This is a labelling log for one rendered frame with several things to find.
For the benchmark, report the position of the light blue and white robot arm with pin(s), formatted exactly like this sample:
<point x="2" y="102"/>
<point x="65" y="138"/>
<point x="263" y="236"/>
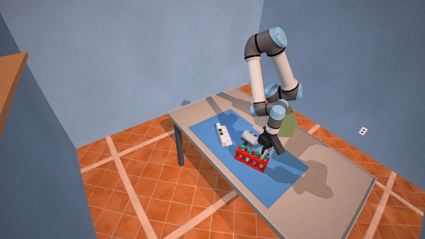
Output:
<point x="273" y="42"/>

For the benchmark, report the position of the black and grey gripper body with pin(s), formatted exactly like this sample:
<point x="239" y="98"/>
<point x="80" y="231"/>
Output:
<point x="263" y="139"/>

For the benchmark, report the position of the blue flat mat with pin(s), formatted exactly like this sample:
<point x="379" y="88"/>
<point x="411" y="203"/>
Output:
<point x="281" y="173"/>

